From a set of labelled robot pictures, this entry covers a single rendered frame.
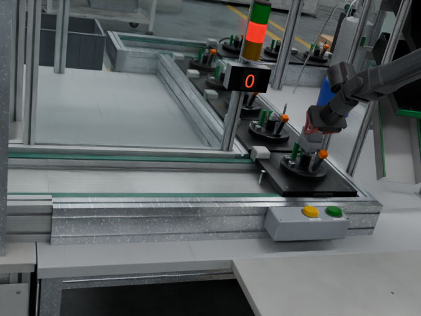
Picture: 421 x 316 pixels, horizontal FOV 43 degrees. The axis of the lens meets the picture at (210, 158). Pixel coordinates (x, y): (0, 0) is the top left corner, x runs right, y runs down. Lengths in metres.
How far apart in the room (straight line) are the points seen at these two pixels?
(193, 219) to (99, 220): 0.23
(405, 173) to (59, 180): 1.00
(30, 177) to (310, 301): 0.76
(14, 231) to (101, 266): 0.21
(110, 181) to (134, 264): 0.29
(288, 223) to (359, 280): 0.23
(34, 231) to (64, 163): 0.27
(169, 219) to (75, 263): 0.24
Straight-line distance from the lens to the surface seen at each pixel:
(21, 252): 1.26
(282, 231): 1.34
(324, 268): 1.39
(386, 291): 1.40
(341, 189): 1.55
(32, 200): 1.26
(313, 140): 1.54
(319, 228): 1.39
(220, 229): 1.36
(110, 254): 1.26
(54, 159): 1.47
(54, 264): 1.23
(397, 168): 1.68
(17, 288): 1.28
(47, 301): 1.29
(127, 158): 1.50
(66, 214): 1.24
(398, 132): 1.73
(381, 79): 1.32
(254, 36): 1.47
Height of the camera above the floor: 1.61
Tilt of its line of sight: 25 degrees down
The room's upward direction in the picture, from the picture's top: 12 degrees clockwise
